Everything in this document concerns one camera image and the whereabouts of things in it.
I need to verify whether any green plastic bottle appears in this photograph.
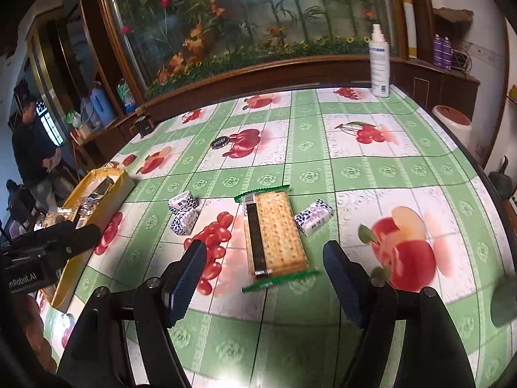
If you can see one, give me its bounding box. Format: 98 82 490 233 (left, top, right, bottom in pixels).
116 81 138 114

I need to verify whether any black-white candy packet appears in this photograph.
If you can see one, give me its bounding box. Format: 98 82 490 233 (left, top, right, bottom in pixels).
293 198 334 237
168 191 198 211

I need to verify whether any dark green gourd ornament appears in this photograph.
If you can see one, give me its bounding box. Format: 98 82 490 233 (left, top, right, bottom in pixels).
488 156 514 199

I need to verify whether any blue plastic jug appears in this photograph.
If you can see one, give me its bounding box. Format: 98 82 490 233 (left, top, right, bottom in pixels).
89 87 116 127

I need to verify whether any yellow cardboard box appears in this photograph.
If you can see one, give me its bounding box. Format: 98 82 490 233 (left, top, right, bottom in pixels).
48 167 136 314

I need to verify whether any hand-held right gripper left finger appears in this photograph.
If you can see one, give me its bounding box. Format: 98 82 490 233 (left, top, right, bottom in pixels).
57 239 208 388

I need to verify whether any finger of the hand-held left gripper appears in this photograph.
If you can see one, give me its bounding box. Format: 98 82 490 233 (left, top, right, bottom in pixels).
36 220 101 261

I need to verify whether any white orange-lid bin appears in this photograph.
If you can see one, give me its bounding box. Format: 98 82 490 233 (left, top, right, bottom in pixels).
431 105 473 150

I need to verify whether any brown wooden cabinet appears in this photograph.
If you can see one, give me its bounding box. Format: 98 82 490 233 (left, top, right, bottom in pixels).
398 57 481 108

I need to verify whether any white spray bottle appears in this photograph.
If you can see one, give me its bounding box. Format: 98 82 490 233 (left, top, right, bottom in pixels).
368 23 391 98

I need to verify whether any framed flower painting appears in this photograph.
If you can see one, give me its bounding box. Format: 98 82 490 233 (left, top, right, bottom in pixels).
95 0 408 100

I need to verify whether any white roll with yellow band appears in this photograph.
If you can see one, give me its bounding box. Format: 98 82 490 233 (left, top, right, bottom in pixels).
402 0 418 59

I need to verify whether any fruit print green tablecloth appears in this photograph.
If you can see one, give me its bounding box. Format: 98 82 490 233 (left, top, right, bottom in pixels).
36 85 517 388

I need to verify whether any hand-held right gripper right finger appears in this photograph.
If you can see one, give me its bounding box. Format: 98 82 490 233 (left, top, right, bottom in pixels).
322 240 477 388

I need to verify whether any green cracker packet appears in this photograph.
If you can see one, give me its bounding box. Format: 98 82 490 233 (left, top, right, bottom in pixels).
234 185 322 294

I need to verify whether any small black box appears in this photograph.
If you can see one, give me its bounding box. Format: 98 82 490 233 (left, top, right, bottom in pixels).
135 114 154 137

